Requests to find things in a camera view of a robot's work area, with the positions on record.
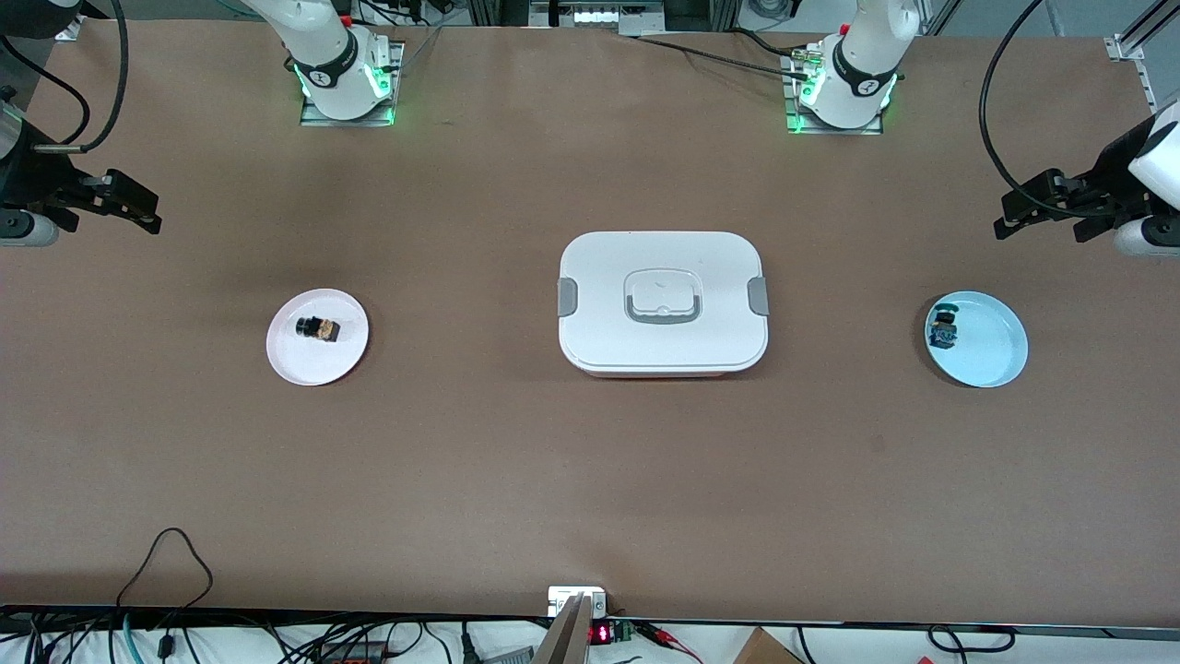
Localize black floor cable loop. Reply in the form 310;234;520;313
926;625;1017;656

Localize white lidded lunch box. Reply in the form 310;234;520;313
558;231;771;379

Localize blue black push-button switch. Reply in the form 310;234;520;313
929;302;962;351

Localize red clip lead wires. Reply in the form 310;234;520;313
636;621;703;664

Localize thin black looped cable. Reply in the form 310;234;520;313
115;528;215;610

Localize small white mount box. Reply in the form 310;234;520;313
548;586;609;619

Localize light blue round plate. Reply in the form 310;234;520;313
925;290;1030;388

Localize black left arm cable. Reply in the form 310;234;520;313
979;0;1121;222

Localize pink round plate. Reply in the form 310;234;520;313
265;288;371;386

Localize brown cardboard piece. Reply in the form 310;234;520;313
733;627;805;664

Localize aluminium camera mount bar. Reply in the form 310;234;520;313
533;593;593;664

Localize white power strip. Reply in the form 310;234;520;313
572;7;667;27

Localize aluminium corner profile rail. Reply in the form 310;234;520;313
1104;0;1180;116

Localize black cable on table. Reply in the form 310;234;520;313
636;35;817;79

